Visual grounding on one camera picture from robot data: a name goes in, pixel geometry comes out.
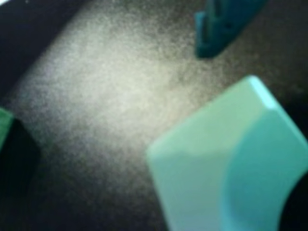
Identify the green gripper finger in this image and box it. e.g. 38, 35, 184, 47
0, 107, 14, 155

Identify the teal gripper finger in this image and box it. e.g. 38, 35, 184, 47
194, 0, 266, 59

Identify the light green U shape block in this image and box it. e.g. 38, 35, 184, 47
145, 75, 308, 231

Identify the black table mat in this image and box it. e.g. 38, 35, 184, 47
0, 0, 308, 231

